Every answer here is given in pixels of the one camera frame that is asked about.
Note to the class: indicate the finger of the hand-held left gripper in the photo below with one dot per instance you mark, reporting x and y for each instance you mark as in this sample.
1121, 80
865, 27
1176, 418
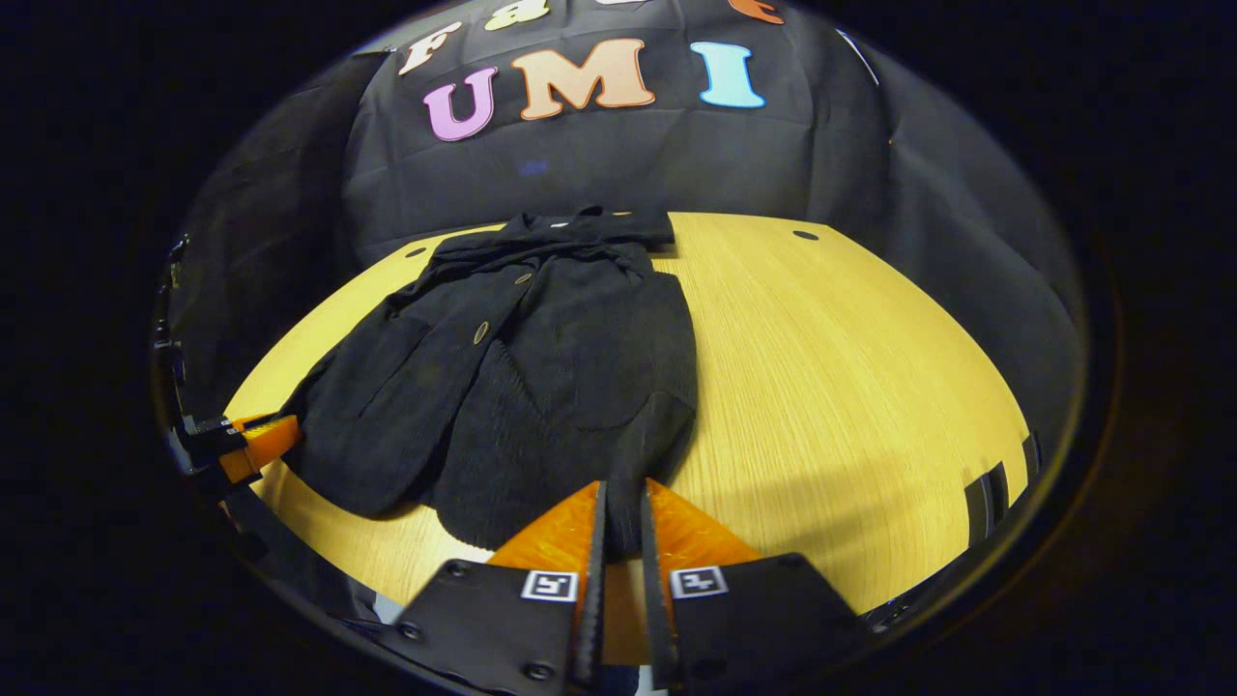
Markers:
261, 440

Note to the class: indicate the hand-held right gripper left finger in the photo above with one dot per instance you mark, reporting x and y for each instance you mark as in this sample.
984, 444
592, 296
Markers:
591, 619

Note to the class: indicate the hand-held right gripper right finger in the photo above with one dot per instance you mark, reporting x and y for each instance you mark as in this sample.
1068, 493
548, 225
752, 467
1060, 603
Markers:
652, 619

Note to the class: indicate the black buttoned jacket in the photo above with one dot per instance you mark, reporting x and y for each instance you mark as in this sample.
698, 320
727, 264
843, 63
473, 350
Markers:
541, 387

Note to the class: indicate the small black block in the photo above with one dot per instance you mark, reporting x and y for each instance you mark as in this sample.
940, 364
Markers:
988, 503

